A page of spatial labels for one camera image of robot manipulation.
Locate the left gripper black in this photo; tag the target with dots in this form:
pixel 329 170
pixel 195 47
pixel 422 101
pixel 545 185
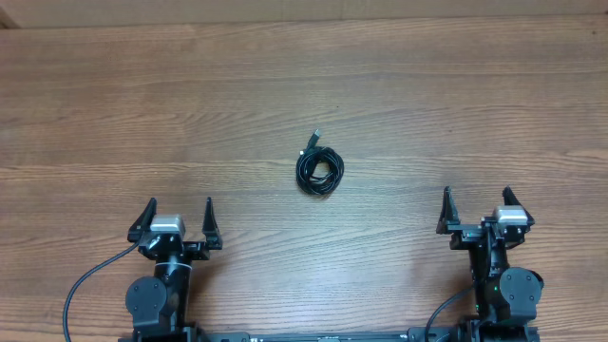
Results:
pixel 213 238

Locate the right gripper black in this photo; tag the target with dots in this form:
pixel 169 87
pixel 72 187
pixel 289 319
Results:
pixel 478 231

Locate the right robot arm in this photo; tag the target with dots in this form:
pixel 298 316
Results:
pixel 506 297

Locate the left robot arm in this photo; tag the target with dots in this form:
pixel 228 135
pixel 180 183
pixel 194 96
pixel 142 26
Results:
pixel 158 303

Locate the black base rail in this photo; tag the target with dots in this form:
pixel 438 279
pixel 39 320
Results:
pixel 416 334

